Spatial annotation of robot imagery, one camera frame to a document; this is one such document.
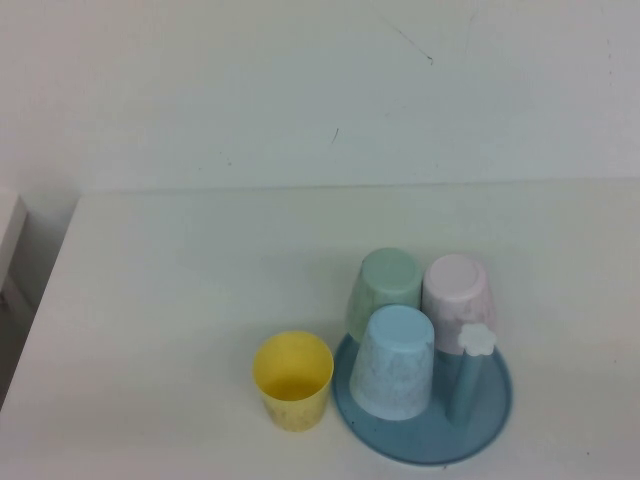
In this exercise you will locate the yellow plastic cup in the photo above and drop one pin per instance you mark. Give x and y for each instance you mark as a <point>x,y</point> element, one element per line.
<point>292,400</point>

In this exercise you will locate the green plastic cup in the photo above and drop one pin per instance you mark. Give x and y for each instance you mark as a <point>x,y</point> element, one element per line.
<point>385,285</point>

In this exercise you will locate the light blue plastic cup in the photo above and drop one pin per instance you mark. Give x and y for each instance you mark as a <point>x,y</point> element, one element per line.
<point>392,365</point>

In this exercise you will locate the pink plastic cup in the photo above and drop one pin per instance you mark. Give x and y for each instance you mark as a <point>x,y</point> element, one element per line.
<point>457,295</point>

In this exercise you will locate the blue cup stand with pegs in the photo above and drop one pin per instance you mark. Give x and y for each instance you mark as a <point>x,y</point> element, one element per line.
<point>475,435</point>

